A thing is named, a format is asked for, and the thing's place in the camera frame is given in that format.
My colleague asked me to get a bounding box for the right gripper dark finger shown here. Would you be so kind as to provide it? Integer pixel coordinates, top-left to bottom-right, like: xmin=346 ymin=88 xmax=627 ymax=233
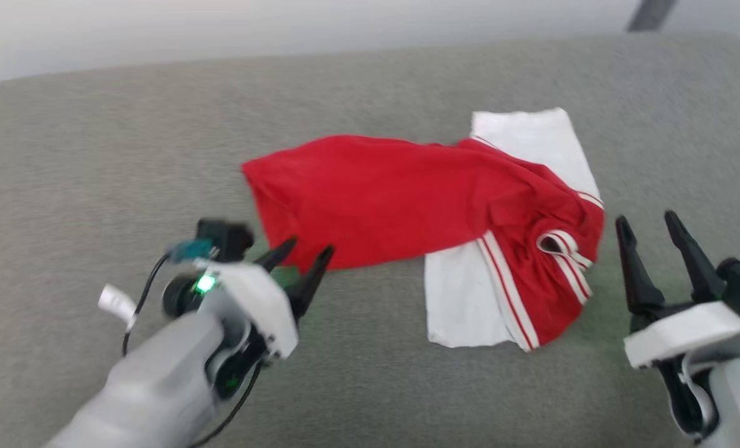
xmin=664 ymin=210 xmax=727 ymax=304
xmin=616 ymin=215 xmax=666 ymax=315

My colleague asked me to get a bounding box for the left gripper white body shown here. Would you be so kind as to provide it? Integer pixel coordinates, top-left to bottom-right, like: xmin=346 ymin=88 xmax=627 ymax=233
xmin=161 ymin=258 xmax=299 ymax=399

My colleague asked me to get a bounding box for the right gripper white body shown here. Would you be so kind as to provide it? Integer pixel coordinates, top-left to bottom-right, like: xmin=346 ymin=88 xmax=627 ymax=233
xmin=624 ymin=302 xmax=740 ymax=439

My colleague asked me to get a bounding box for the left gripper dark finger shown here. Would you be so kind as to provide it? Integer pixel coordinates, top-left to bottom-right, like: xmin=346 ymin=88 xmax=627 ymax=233
xmin=255 ymin=236 xmax=299 ymax=272
xmin=289 ymin=246 xmax=335 ymax=319

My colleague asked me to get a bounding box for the red and white jersey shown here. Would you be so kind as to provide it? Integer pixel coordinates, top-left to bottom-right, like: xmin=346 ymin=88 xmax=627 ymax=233
xmin=241 ymin=108 xmax=606 ymax=353

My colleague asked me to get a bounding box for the grey fabric sofa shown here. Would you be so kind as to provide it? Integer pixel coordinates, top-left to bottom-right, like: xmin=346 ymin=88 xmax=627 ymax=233
xmin=0 ymin=31 xmax=740 ymax=448

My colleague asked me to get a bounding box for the teal cable connector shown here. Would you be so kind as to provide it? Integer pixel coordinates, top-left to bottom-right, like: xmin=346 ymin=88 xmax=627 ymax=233
xmin=169 ymin=240 xmax=216 ymax=262

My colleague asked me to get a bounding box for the black cable with tag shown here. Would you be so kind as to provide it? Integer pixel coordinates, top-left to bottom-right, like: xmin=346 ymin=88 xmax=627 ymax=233
xmin=122 ymin=252 xmax=172 ymax=357

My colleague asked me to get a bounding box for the white paper cable tag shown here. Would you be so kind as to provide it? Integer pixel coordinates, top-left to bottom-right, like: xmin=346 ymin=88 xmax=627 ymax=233
xmin=98 ymin=284 xmax=138 ymax=325

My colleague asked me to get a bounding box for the grey metal bracket pole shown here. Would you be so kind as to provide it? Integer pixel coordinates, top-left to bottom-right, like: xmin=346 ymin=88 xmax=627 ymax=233
xmin=625 ymin=0 xmax=679 ymax=32

